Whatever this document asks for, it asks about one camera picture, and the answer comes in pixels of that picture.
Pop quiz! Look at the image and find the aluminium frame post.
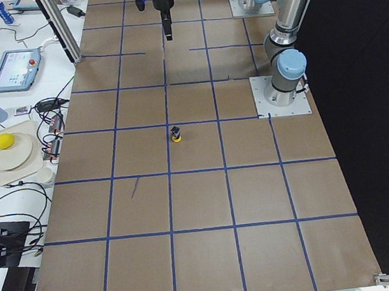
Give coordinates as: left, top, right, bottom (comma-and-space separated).
34, 0, 82, 64

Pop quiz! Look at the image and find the beige rectangular tray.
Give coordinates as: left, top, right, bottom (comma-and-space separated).
0, 120, 43, 186

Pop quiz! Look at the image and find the beige round plate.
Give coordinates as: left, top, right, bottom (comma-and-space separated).
0, 133, 33, 171

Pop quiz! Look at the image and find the blue teach pendant tablet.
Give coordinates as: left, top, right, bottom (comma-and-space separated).
0, 48, 41, 93

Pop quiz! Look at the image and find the yellow lemon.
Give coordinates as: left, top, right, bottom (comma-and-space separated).
0, 133, 15, 150

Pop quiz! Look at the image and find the black power adapter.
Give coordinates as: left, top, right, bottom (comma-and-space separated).
66, 5, 85, 17

